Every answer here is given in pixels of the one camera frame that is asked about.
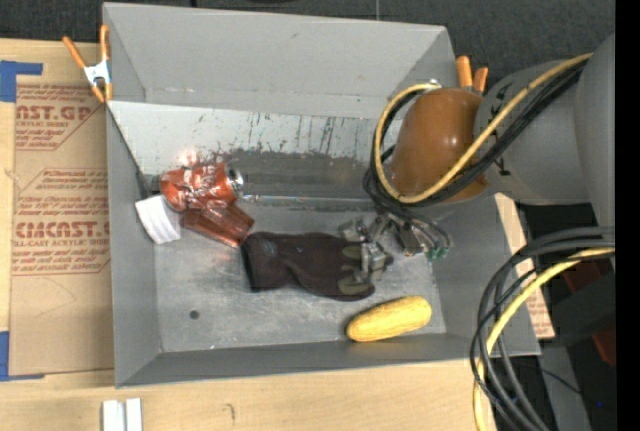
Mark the brown cardboard board red print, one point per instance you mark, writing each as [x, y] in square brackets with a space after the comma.
[60, 269]

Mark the crushed red drink can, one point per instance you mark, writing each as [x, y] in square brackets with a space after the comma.
[200, 186]

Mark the dark brown glove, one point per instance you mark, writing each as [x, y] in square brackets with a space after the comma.
[295, 261]

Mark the yellow toy corn cob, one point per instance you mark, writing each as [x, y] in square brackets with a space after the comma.
[390, 319]

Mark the grey metal bin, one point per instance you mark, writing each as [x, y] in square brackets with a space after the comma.
[280, 319]

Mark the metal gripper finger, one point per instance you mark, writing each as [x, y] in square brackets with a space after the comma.
[356, 230]
[372, 259]

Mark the red clear plastic cup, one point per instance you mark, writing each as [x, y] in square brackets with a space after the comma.
[225, 224]

